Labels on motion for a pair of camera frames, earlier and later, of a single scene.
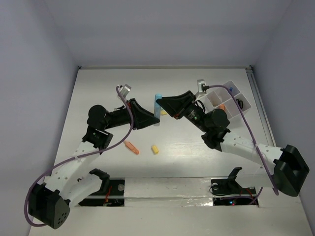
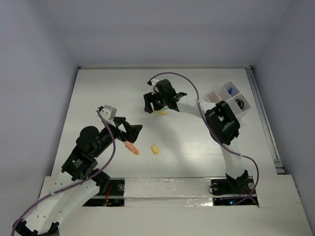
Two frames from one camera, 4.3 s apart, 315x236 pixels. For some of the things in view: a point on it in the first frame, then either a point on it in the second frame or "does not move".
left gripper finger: x=141 y=117 → x=133 y=132
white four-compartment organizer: x=221 y=98 does not move
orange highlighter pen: x=130 y=145 does not move
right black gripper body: x=195 y=115 → x=160 y=101
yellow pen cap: x=155 y=149 does not move
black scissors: x=240 y=103 does not move
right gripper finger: x=175 y=104 → x=148 y=98
